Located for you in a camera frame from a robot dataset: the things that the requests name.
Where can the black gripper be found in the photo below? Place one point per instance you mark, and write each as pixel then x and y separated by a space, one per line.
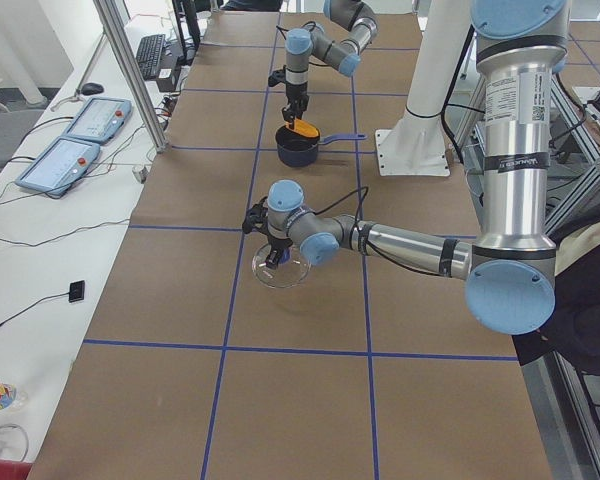
pixel 278 242
pixel 296 93

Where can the glass pot lid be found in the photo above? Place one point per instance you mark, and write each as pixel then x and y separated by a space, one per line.
pixel 291 274

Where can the yellow plastic corn cob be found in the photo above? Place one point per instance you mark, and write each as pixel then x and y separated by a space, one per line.
pixel 303 128

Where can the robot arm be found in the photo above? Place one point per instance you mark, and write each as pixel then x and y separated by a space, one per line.
pixel 311 41
pixel 509 269

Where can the dark blue saucepan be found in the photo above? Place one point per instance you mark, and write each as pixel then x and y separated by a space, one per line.
pixel 295 150

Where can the black keyboard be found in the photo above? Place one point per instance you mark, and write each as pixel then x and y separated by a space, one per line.
pixel 149 55

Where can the small metal cylinder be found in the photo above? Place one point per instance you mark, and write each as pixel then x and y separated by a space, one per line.
pixel 140 173

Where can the far teach pendant tablet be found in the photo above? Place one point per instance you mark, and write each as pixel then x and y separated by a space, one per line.
pixel 99 119

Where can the teach pendant tablet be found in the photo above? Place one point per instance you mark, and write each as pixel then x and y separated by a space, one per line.
pixel 59 166
pixel 99 119

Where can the small black sensor pad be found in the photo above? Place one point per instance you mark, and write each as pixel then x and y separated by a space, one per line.
pixel 76 291

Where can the black computer mouse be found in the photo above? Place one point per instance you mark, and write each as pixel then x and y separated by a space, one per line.
pixel 91 88

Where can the near teach pendant tablet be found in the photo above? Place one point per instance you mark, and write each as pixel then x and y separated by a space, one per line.
pixel 59 166

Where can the grey office chair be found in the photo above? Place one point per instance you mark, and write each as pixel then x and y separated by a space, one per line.
pixel 16 119

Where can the red printed plastic bag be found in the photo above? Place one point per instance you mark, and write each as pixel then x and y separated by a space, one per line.
pixel 11 397

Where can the black jacket on chair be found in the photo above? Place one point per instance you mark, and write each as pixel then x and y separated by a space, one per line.
pixel 573 330

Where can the aluminium frame post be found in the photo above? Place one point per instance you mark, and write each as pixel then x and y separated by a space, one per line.
pixel 114 30

